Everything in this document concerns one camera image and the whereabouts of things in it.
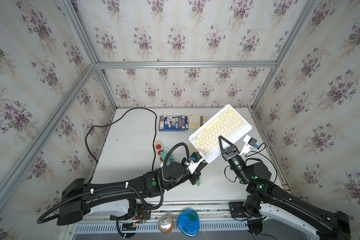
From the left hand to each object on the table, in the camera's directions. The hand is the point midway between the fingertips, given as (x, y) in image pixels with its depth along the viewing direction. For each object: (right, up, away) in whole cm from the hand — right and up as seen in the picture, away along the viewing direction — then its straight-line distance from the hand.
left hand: (207, 162), depth 64 cm
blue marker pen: (-7, +18, +46) cm, 50 cm away
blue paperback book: (-18, +16, +43) cm, 50 cm away
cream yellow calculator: (-1, +18, +46) cm, 49 cm away
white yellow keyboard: (-7, +5, +4) cm, 9 cm away
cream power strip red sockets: (-26, +1, +29) cm, 39 cm away
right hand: (+7, +11, -2) cm, 13 cm away
